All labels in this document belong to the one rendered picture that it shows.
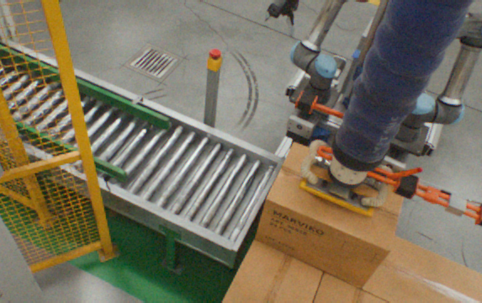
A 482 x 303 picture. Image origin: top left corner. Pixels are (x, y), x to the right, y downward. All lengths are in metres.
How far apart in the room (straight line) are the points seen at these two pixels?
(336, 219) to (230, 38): 2.72
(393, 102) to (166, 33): 3.15
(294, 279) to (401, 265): 0.59
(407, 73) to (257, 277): 1.30
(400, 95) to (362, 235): 0.77
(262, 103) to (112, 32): 1.57
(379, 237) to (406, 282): 0.49
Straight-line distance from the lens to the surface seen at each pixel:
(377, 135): 1.84
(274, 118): 3.85
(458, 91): 2.44
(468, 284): 2.82
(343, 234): 2.21
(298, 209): 2.19
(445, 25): 1.55
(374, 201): 2.11
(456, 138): 4.31
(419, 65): 1.61
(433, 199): 2.14
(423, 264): 2.75
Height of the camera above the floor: 2.74
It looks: 51 degrees down
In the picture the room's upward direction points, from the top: 10 degrees clockwise
